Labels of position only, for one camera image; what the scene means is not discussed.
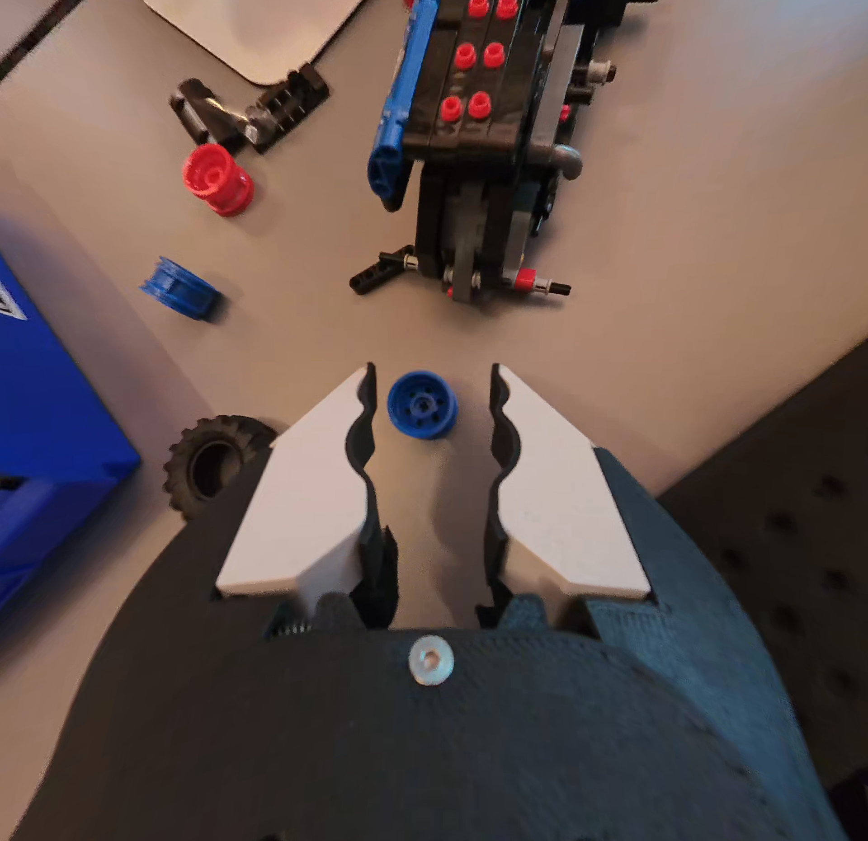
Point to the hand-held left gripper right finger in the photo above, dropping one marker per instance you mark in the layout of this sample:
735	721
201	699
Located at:
569	515

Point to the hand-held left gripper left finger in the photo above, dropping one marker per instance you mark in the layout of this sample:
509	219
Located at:
291	515

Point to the blue wheel hub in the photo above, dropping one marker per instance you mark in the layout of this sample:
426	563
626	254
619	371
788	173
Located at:
422	405
180	288

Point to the blue black brick toy truck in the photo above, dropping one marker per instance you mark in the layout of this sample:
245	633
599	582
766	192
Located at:
488	75

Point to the black rubber tire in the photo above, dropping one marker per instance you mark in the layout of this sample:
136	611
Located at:
183	475

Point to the blue plastic bin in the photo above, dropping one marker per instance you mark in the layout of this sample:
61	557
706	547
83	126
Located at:
47	448

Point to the red wheel hub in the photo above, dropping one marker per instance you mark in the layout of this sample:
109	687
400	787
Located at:
217	177

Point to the black pin connector piece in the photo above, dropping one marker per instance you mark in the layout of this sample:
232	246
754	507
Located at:
288	105

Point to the white base board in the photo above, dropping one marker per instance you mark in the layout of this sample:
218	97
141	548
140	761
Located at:
258	21

